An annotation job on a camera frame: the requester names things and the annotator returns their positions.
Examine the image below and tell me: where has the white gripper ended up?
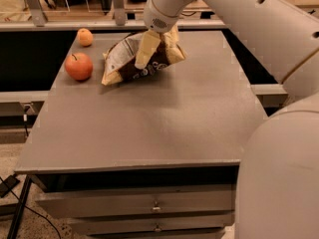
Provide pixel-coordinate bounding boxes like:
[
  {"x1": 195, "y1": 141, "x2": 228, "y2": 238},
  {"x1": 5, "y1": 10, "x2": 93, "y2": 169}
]
[{"x1": 135, "y1": 0, "x2": 194, "y2": 70}]

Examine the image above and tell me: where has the brown chip bag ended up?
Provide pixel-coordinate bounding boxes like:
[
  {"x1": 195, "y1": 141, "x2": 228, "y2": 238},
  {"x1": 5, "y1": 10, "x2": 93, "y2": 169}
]
[{"x1": 102, "y1": 26, "x2": 185, "y2": 86}]

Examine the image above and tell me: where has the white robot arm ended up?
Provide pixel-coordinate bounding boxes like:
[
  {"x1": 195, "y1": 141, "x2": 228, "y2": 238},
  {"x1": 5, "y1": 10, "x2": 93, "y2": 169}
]
[{"x1": 144, "y1": 0, "x2": 319, "y2": 239}]

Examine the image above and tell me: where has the red apple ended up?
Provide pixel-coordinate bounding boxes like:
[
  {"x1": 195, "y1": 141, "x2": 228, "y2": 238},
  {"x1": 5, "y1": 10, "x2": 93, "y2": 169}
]
[{"x1": 64, "y1": 53, "x2": 93, "y2": 81}]

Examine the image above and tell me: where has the orange fruit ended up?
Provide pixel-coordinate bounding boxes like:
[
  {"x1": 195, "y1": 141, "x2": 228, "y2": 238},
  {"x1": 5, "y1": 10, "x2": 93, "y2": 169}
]
[{"x1": 77, "y1": 28, "x2": 93, "y2": 47}]

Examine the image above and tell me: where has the grey metal railing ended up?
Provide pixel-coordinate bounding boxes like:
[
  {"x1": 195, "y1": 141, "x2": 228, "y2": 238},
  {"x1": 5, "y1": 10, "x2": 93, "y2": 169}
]
[{"x1": 0, "y1": 0, "x2": 227, "y2": 32}]

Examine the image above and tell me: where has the grey drawer cabinet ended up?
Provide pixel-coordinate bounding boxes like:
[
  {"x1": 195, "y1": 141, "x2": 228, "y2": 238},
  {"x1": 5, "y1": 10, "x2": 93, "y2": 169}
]
[{"x1": 16, "y1": 31, "x2": 265, "y2": 239}]

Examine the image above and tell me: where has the upper grey drawer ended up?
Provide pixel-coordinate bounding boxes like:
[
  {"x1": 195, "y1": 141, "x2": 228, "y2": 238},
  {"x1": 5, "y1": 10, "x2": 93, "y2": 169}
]
[{"x1": 36, "y1": 184, "x2": 234, "y2": 218}]

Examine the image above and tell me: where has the grey drawer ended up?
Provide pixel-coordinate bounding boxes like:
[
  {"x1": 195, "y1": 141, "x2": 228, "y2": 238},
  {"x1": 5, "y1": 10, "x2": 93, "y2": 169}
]
[
  {"x1": 36, "y1": 184, "x2": 234, "y2": 218},
  {"x1": 69, "y1": 211, "x2": 234, "y2": 235}
]

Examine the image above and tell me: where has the lower grey drawer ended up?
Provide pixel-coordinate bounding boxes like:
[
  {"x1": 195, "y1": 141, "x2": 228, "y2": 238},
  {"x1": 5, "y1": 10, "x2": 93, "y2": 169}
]
[{"x1": 69, "y1": 211, "x2": 234, "y2": 235}]

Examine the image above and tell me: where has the black power adapter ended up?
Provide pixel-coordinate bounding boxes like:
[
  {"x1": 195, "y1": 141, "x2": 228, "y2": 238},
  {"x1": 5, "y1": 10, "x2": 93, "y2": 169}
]
[{"x1": 0, "y1": 175, "x2": 20, "y2": 198}]

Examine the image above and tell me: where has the black metal leg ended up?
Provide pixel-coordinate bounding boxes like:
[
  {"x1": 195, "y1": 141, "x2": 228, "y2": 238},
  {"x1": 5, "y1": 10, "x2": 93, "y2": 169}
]
[{"x1": 7, "y1": 176, "x2": 32, "y2": 239}]

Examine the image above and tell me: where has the black power cable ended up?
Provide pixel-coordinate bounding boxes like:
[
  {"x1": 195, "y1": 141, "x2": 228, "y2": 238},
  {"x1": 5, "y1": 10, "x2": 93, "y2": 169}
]
[{"x1": 0, "y1": 177, "x2": 63, "y2": 239}]

